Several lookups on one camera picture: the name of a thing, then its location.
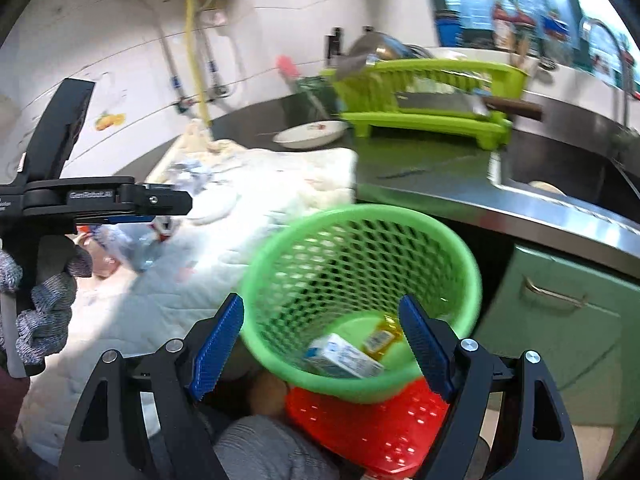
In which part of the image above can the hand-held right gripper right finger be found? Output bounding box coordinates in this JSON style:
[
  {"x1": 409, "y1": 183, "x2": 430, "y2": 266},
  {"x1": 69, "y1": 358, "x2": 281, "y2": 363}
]
[{"x1": 397, "y1": 295, "x2": 583, "y2": 480}]

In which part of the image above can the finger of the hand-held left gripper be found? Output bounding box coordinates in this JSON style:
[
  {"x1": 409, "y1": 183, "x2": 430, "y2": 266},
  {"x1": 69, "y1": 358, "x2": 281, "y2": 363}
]
[{"x1": 105, "y1": 183, "x2": 194, "y2": 225}]

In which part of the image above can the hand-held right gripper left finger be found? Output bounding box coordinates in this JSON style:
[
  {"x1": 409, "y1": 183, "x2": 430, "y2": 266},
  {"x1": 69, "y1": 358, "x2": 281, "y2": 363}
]
[{"x1": 59, "y1": 292, "x2": 246, "y2": 480}]

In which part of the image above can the yellow packet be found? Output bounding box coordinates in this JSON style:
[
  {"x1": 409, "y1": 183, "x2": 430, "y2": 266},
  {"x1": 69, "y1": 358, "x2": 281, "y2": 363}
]
[{"x1": 361, "y1": 315, "x2": 407, "y2": 361}]

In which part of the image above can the clear plastic bag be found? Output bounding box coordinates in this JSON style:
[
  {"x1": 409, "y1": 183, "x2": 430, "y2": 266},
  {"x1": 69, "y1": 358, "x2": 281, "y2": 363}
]
[{"x1": 75, "y1": 217, "x2": 176, "y2": 275}]

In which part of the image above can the white blue carton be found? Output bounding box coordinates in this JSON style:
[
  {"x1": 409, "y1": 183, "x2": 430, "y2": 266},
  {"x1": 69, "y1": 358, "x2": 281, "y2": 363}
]
[{"x1": 304, "y1": 334, "x2": 386, "y2": 379}]

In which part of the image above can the green mesh basket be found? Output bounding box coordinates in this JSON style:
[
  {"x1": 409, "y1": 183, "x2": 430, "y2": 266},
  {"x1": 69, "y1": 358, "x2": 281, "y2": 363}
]
[{"x1": 239, "y1": 204, "x2": 483, "y2": 404}]

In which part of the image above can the person's left forearm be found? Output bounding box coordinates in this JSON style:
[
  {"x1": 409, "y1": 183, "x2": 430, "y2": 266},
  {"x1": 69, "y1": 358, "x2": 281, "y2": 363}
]
[{"x1": 0, "y1": 369, "x2": 32, "y2": 441}]

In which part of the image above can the person's left hand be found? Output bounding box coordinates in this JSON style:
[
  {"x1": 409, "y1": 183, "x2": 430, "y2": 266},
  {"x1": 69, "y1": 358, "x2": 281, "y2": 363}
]
[{"x1": 0, "y1": 246, "x2": 94, "y2": 367}]

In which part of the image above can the printed quilted blanket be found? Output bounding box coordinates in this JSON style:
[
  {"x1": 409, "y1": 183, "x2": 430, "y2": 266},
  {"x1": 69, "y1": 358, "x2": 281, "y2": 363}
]
[{"x1": 20, "y1": 132, "x2": 359, "y2": 467}]

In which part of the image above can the red plastic basket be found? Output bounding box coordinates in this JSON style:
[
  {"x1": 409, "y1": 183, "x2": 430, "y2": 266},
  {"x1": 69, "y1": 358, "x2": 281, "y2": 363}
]
[{"x1": 285, "y1": 377, "x2": 452, "y2": 479}]

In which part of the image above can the person's leg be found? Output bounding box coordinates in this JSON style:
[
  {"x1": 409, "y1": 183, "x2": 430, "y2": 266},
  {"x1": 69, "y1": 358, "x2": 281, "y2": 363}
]
[{"x1": 214, "y1": 415, "x2": 342, "y2": 480}]

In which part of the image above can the green cabinet door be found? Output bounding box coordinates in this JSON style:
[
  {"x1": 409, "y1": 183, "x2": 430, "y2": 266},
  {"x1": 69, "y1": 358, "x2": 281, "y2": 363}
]
[{"x1": 472, "y1": 245, "x2": 640, "y2": 393}]

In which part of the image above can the white floral plate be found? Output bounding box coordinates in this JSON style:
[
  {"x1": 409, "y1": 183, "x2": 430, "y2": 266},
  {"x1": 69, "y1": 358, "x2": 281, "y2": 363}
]
[{"x1": 272, "y1": 121, "x2": 350, "y2": 151}]

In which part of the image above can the pink bristle brush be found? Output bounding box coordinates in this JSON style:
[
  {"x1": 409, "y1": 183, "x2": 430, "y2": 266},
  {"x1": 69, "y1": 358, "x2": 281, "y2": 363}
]
[{"x1": 276, "y1": 55, "x2": 299, "y2": 82}]

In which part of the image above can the green glass jar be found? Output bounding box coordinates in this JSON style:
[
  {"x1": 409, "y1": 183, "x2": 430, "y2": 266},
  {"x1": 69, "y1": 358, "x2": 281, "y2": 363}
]
[{"x1": 295, "y1": 76, "x2": 339, "y2": 116}]

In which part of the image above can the steel sink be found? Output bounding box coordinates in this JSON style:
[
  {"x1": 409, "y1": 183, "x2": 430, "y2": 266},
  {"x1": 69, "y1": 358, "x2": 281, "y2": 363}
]
[{"x1": 492, "y1": 147, "x2": 640, "y2": 228}]

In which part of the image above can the green dish rack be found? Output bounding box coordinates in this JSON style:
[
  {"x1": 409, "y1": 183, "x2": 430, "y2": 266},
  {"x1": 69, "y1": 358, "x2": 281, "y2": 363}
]
[{"x1": 320, "y1": 58, "x2": 530, "y2": 151}]

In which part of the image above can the metal bowl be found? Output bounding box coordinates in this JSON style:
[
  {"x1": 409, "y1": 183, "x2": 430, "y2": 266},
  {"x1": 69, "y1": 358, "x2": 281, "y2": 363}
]
[{"x1": 345, "y1": 30, "x2": 436, "y2": 64}]

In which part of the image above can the blue plastic container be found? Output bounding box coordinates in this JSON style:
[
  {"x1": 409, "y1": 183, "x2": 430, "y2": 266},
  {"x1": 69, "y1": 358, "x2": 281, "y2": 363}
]
[{"x1": 435, "y1": 10, "x2": 464, "y2": 46}]

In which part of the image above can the chrome faucet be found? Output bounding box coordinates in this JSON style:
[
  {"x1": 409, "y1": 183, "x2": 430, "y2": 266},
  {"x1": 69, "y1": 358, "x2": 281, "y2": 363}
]
[{"x1": 580, "y1": 17, "x2": 639, "y2": 127}]

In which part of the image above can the orange fruit wall sticker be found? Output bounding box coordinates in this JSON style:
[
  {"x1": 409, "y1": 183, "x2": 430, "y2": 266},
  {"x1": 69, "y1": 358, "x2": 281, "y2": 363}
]
[{"x1": 95, "y1": 112, "x2": 126, "y2": 132}]

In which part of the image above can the braided metal hose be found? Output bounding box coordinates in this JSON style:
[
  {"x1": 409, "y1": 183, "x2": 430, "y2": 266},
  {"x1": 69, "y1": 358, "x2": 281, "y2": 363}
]
[
  {"x1": 149, "y1": 0, "x2": 187, "y2": 106},
  {"x1": 197, "y1": 25, "x2": 224, "y2": 92}
]

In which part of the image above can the metal cabinet handle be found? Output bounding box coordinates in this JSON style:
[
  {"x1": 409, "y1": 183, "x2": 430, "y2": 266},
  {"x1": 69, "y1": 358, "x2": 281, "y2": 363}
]
[{"x1": 520, "y1": 276, "x2": 589, "y2": 309}]

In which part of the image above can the yellow gas hose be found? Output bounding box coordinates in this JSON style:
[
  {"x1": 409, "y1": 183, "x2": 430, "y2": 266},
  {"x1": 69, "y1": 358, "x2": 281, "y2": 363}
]
[{"x1": 185, "y1": 0, "x2": 213, "y2": 127}]

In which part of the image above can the white cable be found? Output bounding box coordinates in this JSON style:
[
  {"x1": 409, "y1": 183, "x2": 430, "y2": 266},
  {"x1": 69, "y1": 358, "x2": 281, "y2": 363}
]
[{"x1": 219, "y1": 10, "x2": 247, "y2": 107}]

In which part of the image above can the wooden handled cleaver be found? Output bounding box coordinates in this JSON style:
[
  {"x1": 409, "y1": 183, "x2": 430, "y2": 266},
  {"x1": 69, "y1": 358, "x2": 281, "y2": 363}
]
[{"x1": 395, "y1": 91, "x2": 544, "y2": 122}]

